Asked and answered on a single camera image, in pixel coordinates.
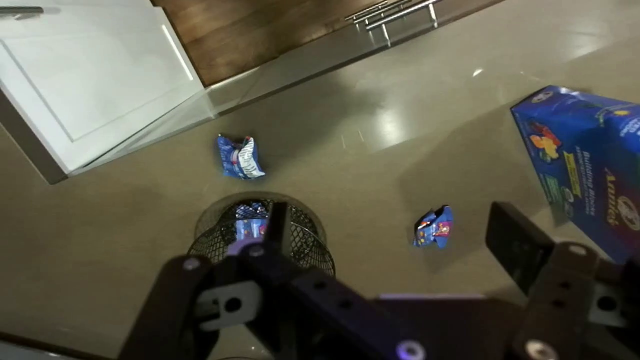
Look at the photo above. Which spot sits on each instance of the brown wooden cabinet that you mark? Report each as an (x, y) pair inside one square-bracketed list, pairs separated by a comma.
[(240, 35)]

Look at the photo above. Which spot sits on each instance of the small blue snack packet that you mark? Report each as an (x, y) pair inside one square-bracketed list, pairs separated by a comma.
[(434, 227)]

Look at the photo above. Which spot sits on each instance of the white cabinet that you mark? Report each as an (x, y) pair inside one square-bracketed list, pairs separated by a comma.
[(95, 80)]

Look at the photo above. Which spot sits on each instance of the blue cardboard snack box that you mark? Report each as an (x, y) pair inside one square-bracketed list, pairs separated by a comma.
[(590, 160)]

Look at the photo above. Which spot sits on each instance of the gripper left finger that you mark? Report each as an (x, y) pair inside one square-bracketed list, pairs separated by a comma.
[(310, 300)]

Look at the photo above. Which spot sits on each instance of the blue and white snack packet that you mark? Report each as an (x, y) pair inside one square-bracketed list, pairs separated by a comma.
[(239, 159)]

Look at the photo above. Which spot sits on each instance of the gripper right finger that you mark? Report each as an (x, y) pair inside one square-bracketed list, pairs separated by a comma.
[(565, 280)]

